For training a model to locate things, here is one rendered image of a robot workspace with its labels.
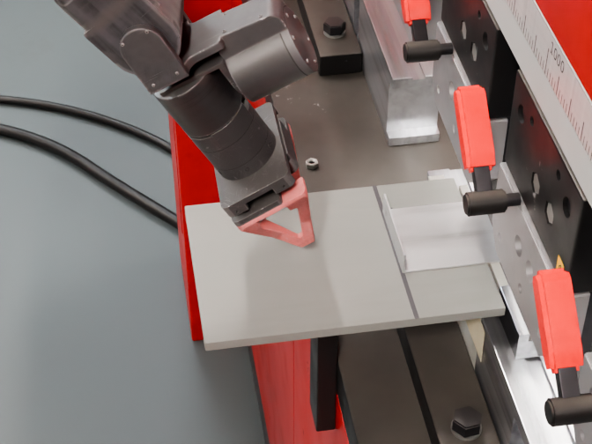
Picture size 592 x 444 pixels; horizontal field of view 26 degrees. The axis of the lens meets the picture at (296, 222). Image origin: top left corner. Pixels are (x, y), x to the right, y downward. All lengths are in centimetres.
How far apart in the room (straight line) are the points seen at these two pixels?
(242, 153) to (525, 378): 31
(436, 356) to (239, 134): 31
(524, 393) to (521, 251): 17
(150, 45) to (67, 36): 233
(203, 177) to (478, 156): 127
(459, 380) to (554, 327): 39
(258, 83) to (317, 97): 56
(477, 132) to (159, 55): 25
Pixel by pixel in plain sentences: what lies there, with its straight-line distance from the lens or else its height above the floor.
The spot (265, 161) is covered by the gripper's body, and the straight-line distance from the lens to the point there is 107.
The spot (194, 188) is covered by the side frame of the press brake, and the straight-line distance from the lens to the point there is 220.
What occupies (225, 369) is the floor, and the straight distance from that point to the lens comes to 241.
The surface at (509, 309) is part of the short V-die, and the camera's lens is 113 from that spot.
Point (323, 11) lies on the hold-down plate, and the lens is 167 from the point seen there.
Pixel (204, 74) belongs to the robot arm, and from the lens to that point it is 101.
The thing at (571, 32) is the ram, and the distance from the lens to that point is 84.
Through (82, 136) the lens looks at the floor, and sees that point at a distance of 297.
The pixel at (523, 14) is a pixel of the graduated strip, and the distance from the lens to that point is 93.
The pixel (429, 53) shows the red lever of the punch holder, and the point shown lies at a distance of 110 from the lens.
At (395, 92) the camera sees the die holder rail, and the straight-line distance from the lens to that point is 146.
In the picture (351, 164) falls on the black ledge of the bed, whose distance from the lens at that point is 146.
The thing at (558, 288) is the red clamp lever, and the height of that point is 123.
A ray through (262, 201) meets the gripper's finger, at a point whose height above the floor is 109.
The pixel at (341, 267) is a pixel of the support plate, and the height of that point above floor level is 100.
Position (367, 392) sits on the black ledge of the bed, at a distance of 122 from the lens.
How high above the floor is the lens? 180
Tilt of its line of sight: 42 degrees down
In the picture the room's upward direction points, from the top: straight up
